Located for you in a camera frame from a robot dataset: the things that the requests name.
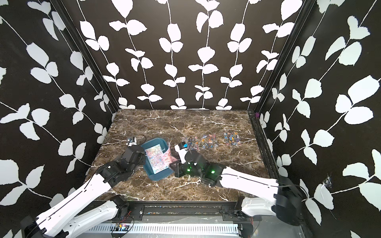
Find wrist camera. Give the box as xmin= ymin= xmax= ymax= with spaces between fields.
xmin=174 ymin=142 xmax=188 ymax=164
xmin=126 ymin=136 xmax=137 ymax=147

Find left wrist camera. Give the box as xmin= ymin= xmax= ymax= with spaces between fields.
xmin=126 ymin=136 xmax=137 ymax=147

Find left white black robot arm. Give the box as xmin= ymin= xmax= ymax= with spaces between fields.
xmin=21 ymin=145 xmax=146 ymax=238

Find teal plastic storage box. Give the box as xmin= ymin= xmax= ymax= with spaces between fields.
xmin=142 ymin=137 xmax=173 ymax=181

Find black front mounting rail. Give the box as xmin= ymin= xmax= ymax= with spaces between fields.
xmin=86 ymin=201 xmax=304 ymax=222

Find pink sticker sheet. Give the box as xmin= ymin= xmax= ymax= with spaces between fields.
xmin=162 ymin=143 xmax=178 ymax=166

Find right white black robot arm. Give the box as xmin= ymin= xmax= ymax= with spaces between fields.
xmin=170 ymin=143 xmax=304 ymax=226

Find white perforated cable duct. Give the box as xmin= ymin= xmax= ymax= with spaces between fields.
xmin=81 ymin=223 xmax=241 ymax=236

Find small circuit board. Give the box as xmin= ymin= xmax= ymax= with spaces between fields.
xmin=111 ymin=223 xmax=131 ymax=234

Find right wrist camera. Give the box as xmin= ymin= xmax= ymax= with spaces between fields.
xmin=174 ymin=142 xmax=188 ymax=164

